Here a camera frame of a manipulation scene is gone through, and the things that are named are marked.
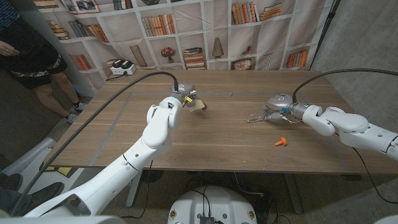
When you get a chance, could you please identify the yellow sponge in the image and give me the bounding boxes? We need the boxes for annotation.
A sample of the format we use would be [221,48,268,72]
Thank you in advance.
[188,99,206,113]

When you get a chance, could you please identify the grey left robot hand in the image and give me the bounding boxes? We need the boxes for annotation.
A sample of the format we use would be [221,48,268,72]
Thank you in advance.
[169,82,203,110]

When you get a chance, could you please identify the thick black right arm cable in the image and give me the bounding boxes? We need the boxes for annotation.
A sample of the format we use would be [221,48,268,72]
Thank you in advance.
[291,68,398,104]

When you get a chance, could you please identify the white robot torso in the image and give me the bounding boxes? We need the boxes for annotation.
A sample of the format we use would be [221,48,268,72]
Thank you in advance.
[167,185,258,224]

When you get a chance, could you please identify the person in black clothes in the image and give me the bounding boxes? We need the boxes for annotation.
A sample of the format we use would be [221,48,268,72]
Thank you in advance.
[0,0,88,124]

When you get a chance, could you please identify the metal table leg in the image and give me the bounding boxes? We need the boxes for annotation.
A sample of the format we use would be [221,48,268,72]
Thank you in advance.
[284,173,303,215]
[126,174,143,208]

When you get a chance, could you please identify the black backdrop stand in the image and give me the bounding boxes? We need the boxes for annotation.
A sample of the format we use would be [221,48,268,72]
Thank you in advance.
[309,0,341,71]

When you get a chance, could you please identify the small black electronics box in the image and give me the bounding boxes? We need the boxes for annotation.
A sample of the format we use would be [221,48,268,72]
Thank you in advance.
[198,214,216,224]

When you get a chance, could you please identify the printed bookshelf backdrop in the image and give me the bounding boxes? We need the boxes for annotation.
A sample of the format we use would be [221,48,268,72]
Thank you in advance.
[32,0,338,91]

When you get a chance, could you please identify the white power strip black plugs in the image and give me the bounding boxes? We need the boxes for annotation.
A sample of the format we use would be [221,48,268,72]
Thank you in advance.
[110,58,137,76]

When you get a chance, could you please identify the person in jeans dark shoes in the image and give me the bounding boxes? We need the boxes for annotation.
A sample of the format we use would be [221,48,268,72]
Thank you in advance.
[0,172,65,215]

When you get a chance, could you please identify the white foam tube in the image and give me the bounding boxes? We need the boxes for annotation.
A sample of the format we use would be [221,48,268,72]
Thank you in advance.
[0,136,58,177]

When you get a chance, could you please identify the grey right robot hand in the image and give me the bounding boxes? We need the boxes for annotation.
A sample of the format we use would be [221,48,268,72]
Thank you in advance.
[260,93,308,123]

